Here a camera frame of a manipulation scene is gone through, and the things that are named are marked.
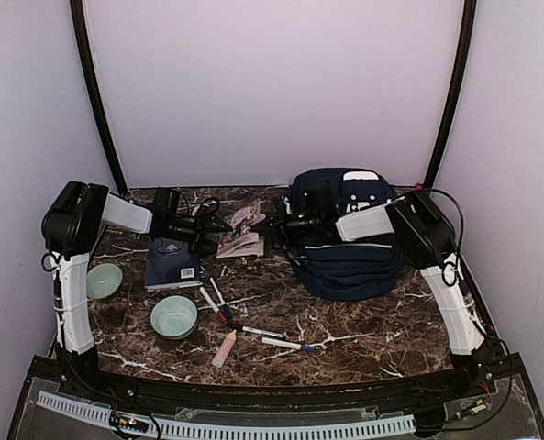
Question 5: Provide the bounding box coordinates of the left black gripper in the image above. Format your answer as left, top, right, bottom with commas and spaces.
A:
166, 213, 233, 259

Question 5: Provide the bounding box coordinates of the pink Shakespeare story book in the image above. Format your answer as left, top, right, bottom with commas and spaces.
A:
216, 200, 266, 259

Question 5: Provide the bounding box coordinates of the navy blue student backpack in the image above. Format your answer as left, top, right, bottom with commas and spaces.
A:
284, 168, 403, 302

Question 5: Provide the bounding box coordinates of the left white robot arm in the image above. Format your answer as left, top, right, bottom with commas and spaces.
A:
41, 181, 232, 400

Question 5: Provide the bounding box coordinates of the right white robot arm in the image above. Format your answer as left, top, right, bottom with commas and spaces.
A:
253, 185, 488, 398

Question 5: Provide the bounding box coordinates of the dark blue hardcover book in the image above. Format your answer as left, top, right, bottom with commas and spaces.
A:
145, 238, 202, 291

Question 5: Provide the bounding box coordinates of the blue capped white marker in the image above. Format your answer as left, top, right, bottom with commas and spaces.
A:
209, 277, 233, 320

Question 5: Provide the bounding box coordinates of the red capped white marker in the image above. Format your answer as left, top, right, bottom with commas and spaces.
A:
199, 286, 227, 323

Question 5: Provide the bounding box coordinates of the near celadon green bowl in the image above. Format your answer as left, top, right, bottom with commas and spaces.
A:
150, 295, 198, 340

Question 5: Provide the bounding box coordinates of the celadon green bowl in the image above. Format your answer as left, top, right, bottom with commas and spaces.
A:
150, 295, 198, 340
86, 263, 123, 300

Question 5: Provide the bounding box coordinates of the black capped white marker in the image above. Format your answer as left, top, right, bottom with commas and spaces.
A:
227, 322, 286, 340

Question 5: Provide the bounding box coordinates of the purple capped white marker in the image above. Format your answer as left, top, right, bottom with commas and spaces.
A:
261, 336, 315, 353

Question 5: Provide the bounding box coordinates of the pink pencil-shaped eraser tube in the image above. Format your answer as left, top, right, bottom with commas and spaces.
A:
211, 330, 237, 368

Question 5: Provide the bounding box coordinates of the far celadon green bowl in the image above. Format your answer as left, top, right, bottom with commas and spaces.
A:
86, 263, 123, 300

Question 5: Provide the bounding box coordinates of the small green circuit board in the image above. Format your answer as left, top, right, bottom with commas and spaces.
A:
108, 412, 150, 435

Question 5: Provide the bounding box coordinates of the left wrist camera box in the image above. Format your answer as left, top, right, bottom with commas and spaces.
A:
152, 187, 181, 215

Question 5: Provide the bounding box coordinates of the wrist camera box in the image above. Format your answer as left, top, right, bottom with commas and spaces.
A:
152, 187, 181, 215
304, 181, 335, 215

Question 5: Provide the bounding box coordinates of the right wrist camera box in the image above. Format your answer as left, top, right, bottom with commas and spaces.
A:
304, 181, 335, 215

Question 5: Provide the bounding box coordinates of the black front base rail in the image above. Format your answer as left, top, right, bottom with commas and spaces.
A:
15, 353, 534, 413

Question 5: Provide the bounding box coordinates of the white slotted cable duct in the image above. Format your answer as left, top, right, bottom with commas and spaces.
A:
36, 391, 416, 439

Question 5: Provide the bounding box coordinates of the left black frame post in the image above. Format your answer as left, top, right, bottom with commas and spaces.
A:
69, 0, 128, 195

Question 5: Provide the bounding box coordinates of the black frame post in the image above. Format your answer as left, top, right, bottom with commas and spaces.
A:
69, 0, 128, 195
423, 0, 478, 187

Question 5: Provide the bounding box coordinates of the right black frame post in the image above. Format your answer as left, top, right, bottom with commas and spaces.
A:
423, 0, 478, 187

